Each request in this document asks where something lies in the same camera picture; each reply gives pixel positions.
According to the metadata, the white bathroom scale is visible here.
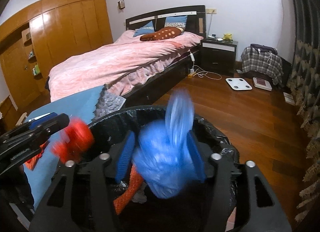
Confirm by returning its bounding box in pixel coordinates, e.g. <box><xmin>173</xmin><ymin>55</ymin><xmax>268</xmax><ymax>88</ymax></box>
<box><xmin>226</xmin><ymin>78</ymin><xmax>252</xmax><ymax>91</ymax></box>

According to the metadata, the blue table cloth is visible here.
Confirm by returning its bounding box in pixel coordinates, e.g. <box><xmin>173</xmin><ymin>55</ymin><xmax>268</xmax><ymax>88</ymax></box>
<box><xmin>25</xmin><ymin>85</ymin><xmax>103</xmax><ymax>208</ymax></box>

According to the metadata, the yellow plush toy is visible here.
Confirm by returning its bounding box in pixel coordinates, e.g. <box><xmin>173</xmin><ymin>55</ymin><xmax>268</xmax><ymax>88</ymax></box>
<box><xmin>222</xmin><ymin>33</ymin><xmax>233</xmax><ymax>42</ymax></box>

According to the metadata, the red cloth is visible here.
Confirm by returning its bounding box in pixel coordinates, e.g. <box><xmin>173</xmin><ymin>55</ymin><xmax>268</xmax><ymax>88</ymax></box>
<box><xmin>52</xmin><ymin>118</ymin><xmax>94</xmax><ymax>164</ymax></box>

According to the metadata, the white charger cable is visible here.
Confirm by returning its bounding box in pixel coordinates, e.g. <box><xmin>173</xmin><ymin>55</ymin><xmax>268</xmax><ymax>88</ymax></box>
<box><xmin>188</xmin><ymin>50</ymin><xmax>222</xmax><ymax>81</ymax></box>

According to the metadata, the black white nightstand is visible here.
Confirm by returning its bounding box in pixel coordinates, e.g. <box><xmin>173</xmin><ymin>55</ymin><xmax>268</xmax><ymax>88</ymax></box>
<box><xmin>200</xmin><ymin>38</ymin><xmax>238</xmax><ymax>77</ymax></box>

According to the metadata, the dark green curtain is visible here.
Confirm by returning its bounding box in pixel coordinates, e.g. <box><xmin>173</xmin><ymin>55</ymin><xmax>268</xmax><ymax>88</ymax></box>
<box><xmin>288</xmin><ymin>0</ymin><xmax>319</xmax><ymax>222</ymax></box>

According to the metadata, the small wooden stool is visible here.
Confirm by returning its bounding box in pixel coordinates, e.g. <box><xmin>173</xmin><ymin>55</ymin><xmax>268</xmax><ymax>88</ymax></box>
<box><xmin>15</xmin><ymin>112</ymin><xmax>28</xmax><ymax>126</ymax></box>

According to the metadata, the pink quilt bed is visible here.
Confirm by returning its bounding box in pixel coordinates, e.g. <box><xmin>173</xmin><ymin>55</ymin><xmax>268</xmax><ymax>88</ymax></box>
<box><xmin>48</xmin><ymin>30</ymin><xmax>203</xmax><ymax>102</ymax></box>

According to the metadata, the orange bubble wrap sheet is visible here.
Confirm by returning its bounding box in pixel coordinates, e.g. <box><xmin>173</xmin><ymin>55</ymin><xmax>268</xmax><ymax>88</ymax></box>
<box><xmin>113</xmin><ymin>165</ymin><xmax>144</xmax><ymax>215</ymax></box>

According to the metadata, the wooden wardrobe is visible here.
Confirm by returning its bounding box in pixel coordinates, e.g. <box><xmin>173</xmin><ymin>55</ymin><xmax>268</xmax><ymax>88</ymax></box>
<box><xmin>1</xmin><ymin>0</ymin><xmax>113</xmax><ymax>110</ymax></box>

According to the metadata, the brown dotted pillow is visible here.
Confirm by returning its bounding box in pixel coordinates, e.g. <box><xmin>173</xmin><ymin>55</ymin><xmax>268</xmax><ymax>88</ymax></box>
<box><xmin>140</xmin><ymin>27</ymin><xmax>184</xmax><ymax>42</ymax></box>

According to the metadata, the blue plastic bag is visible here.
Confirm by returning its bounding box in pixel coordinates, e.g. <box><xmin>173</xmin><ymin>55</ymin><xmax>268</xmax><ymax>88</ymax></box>
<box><xmin>132</xmin><ymin>90</ymin><xmax>206</xmax><ymax>199</ymax></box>

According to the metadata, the left blue pillow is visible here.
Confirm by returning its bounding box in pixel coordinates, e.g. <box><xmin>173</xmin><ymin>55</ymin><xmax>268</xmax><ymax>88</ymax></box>
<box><xmin>133</xmin><ymin>21</ymin><xmax>155</xmax><ymax>37</ymax></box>

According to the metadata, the right blue pillow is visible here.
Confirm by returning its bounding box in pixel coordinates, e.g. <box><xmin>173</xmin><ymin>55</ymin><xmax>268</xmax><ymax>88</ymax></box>
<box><xmin>164</xmin><ymin>16</ymin><xmax>188</xmax><ymax>29</ymax></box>

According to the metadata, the blue pillow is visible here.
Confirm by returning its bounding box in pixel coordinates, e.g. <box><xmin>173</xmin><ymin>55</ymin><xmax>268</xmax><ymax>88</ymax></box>
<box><xmin>164</xmin><ymin>16</ymin><xmax>188</xmax><ymax>29</ymax></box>
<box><xmin>133</xmin><ymin>21</ymin><xmax>155</xmax><ymax>37</ymax></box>

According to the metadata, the left wooden wall lamp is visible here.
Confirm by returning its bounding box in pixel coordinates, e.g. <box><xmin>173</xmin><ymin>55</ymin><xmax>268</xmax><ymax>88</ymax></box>
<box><xmin>118</xmin><ymin>0</ymin><xmax>125</xmax><ymax>10</ymax></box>

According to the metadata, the black bed headboard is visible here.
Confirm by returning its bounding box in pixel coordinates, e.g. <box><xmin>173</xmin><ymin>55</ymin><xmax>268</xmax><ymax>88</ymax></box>
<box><xmin>125</xmin><ymin>5</ymin><xmax>206</xmax><ymax>41</ymax></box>

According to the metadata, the black lined trash bin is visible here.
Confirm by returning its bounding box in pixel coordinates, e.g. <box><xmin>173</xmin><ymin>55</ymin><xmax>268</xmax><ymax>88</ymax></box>
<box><xmin>89</xmin><ymin>105</ymin><xmax>239</xmax><ymax>231</ymax></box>

